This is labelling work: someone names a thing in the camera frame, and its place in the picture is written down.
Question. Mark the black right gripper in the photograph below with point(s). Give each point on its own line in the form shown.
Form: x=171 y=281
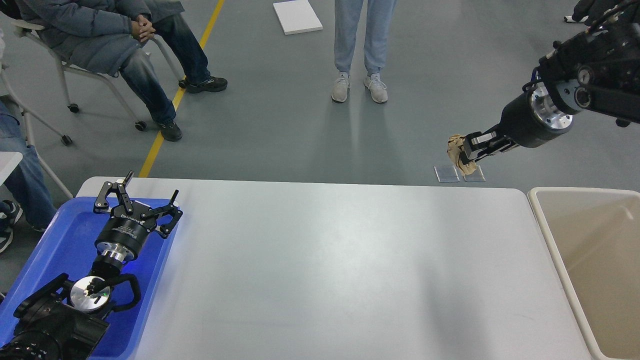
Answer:
x=530 y=120

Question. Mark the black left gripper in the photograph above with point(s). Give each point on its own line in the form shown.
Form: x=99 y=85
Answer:
x=131 y=223

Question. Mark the brown paper ball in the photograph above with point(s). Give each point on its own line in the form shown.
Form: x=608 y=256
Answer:
x=455 y=150

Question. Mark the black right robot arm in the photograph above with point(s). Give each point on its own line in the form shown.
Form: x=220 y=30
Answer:
x=596 y=70

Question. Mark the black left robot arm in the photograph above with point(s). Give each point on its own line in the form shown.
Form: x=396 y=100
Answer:
x=87 y=289

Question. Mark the clear floor plate right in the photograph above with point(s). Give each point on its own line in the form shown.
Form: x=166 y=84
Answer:
x=476 y=176

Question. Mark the clear floor plate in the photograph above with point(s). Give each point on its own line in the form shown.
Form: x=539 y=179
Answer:
x=446 y=173
x=476 y=176

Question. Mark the clear floor plate left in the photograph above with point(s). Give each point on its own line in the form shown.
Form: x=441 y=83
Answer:
x=446 y=173

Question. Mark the blue plastic tray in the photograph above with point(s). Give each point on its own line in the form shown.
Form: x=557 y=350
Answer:
x=68 y=246

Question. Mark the person in jeans at left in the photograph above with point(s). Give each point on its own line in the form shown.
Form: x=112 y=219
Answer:
x=32 y=199

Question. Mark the beige plastic bin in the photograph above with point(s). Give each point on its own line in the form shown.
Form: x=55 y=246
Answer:
x=593 y=237

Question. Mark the white side table corner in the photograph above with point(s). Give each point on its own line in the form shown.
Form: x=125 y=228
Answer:
x=8 y=163

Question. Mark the person in faded jeans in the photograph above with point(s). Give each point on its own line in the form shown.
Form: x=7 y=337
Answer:
x=570 y=19

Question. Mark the seated person in grey jacket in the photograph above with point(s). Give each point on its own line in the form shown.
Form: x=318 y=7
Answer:
x=107 y=37

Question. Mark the white rolling chair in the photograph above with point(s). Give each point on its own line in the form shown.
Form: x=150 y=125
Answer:
x=26 y=29

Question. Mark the white flat board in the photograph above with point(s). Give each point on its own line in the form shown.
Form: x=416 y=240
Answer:
x=297 y=17

